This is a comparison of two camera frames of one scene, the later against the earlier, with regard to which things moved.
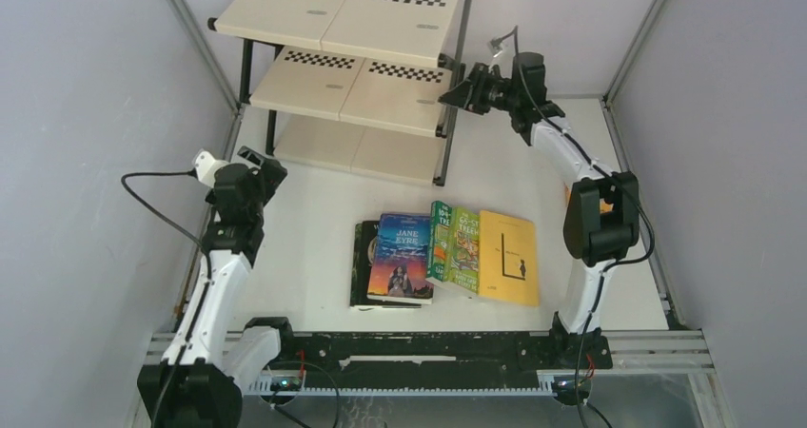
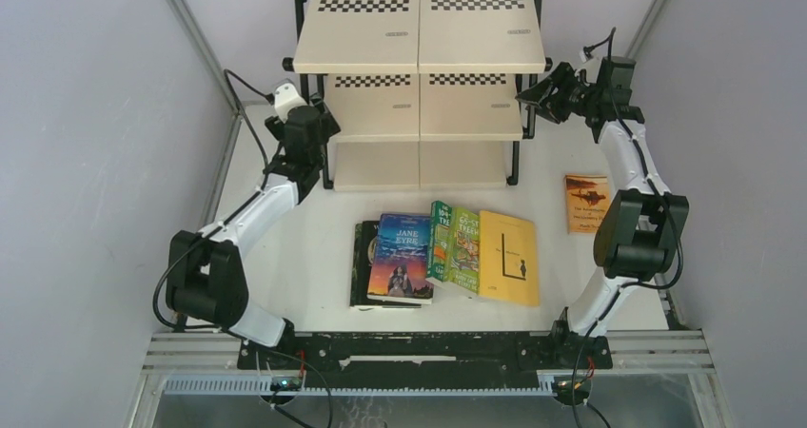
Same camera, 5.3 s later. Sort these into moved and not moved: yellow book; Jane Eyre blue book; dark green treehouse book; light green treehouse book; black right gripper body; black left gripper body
Moved: black right gripper body; black left gripper body
Not moved: dark green treehouse book; Jane Eyre blue book; light green treehouse book; yellow book
